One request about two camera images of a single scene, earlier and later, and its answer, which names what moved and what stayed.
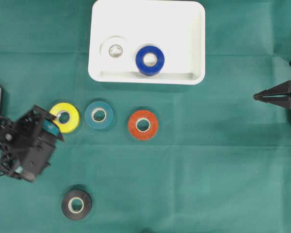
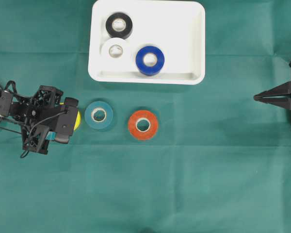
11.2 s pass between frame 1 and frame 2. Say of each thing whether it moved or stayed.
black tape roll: moved
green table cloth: stayed
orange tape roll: stayed
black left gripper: moved
